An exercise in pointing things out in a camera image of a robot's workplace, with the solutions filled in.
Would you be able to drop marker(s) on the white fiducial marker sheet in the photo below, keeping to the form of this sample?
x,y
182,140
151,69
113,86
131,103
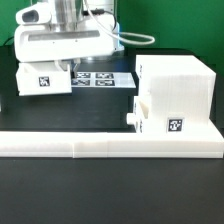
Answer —
x,y
103,80

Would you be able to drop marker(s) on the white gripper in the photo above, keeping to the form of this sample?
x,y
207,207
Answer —
x,y
37,44

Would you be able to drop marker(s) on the white front drawer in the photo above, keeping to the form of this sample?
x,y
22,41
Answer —
x,y
138,118

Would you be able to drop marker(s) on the white drawer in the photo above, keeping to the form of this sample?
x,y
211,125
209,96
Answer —
x,y
42,79
138,118

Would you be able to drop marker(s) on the white L-shaped fence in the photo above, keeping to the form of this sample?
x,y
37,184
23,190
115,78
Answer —
x,y
208,144

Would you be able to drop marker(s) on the white drawer cabinet box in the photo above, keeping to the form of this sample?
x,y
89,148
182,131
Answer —
x,y
180,90

